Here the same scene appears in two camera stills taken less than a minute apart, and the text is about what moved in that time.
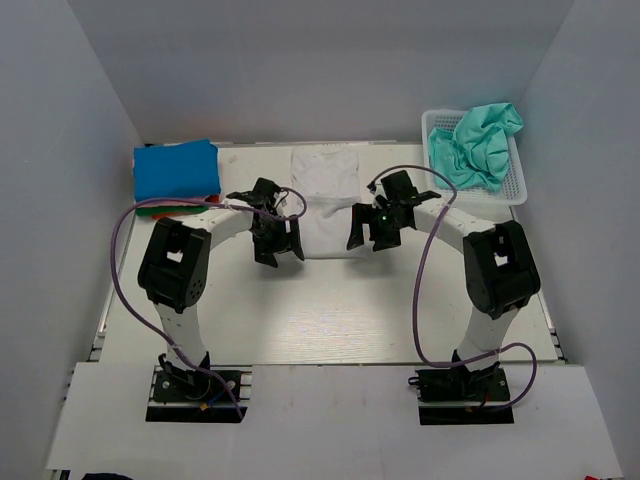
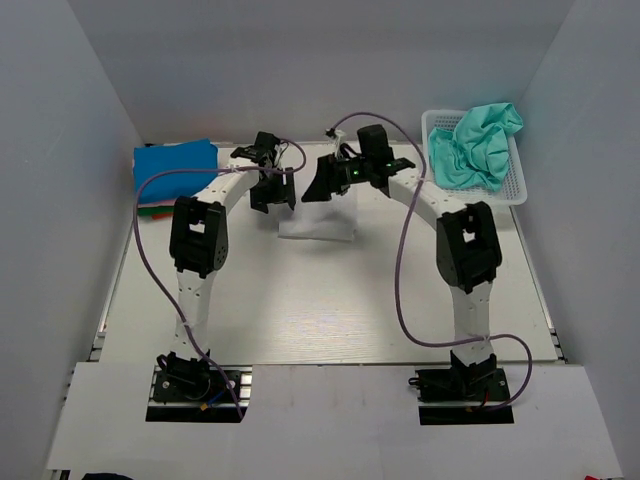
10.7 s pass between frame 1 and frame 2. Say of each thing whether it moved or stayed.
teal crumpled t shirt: stayed
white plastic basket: stayed
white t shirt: moved
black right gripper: moved
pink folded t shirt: stayed
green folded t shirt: stayed
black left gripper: moved
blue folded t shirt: stayed
